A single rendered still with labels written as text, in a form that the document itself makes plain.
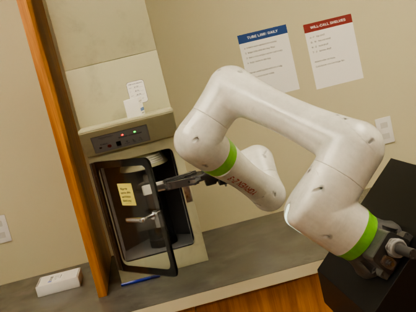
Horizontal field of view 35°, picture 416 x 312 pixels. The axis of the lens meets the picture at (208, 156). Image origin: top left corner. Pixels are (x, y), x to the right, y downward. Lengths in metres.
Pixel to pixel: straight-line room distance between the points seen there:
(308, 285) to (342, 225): 0.75
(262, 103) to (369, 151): 0.31
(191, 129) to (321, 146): 0.36
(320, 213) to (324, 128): 0.20
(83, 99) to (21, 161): 0.58
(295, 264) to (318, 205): 0.73
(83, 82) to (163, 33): 0.55
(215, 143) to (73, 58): 0.76
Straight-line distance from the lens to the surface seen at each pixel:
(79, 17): 2.29
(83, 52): 2.29
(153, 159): 2.33
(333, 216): 1.46
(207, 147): 1.69
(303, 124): 1.55
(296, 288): 2.19
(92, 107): 2.29
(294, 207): 1.46
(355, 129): 1.49
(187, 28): 2.72
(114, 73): 2.28
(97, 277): 2.30
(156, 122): 2.20
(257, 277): 2.12
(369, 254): 1.49
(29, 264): 2.86
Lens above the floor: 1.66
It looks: 9 degrees down
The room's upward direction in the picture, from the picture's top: 14 degrees counter-clockwise
